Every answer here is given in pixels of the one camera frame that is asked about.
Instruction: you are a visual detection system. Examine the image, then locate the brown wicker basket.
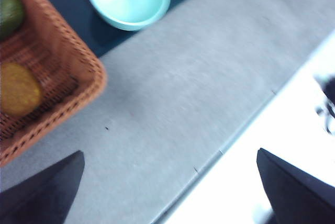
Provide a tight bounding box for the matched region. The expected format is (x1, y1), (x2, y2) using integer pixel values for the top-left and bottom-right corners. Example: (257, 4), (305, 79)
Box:
(0, 0), (108, 167)

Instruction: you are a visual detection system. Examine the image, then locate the green fruit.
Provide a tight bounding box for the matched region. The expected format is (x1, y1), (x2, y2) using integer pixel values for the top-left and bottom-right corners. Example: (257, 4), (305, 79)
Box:
(0, 0), (26, 42)

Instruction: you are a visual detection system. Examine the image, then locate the yellow-brown kiwi fruit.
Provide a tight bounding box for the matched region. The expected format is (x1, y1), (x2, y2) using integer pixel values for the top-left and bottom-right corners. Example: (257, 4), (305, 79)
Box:
(0, 62), (43, 118)

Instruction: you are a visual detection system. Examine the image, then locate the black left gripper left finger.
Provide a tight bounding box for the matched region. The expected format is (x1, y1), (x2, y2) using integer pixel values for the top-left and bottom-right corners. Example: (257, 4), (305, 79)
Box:
(0, 150), (85, 224)

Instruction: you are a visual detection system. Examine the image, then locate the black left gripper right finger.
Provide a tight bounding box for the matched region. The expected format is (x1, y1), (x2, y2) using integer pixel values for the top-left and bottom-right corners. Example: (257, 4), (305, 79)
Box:
(256, 147), (335, 224)

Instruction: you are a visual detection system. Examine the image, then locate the dark teal rectangular tray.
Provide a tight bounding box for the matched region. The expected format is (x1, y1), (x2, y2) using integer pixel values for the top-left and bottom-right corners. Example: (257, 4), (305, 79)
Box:
(31, 0), (197, 59)

